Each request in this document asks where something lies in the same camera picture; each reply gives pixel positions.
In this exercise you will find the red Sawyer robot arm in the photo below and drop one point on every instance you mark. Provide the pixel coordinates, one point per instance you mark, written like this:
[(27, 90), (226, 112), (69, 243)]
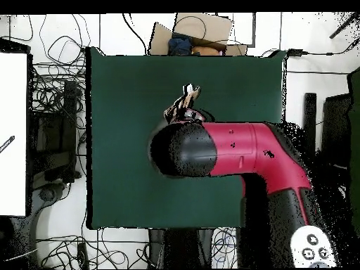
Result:
[(239, 149)]

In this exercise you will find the dark green table cloth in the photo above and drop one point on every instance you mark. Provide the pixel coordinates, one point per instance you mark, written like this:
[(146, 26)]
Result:
[(126, 98)]

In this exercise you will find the orange garment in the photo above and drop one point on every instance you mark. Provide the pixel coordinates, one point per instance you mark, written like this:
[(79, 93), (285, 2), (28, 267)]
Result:
[(205, 51)]

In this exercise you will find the dark blue garment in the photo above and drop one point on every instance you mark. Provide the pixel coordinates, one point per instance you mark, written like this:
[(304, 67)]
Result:
[(180, 46)]

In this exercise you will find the brown cardboard box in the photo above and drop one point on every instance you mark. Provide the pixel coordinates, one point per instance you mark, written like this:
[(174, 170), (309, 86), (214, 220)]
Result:
[(202, 26)]

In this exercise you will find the black equipment box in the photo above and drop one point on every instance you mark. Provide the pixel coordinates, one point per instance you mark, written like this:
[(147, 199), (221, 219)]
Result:
[(47, 140), (336, 126)]

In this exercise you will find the black power strip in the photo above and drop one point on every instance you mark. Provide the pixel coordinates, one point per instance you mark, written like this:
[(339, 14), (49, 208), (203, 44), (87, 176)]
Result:
[(83, 256)]

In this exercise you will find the black power adapter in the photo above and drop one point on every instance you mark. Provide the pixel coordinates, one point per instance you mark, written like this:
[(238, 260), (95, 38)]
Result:
[(295, 52)]

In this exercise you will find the black marker strip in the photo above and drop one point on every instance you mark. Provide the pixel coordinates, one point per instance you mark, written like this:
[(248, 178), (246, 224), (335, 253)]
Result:
[(8, 143)]

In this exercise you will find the white panel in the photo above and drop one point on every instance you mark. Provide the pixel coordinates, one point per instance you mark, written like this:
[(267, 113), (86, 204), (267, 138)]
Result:
[(12, 98)]

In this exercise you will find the dark green fabric chair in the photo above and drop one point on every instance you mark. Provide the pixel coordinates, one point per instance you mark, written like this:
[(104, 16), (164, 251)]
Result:
[(355, 140)]

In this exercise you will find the black rod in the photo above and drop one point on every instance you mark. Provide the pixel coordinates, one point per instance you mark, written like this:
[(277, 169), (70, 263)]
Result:
[(340, 29)]

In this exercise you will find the thin dark frame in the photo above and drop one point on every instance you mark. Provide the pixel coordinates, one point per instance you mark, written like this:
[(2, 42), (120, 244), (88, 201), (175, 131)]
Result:
[(254, 31)]

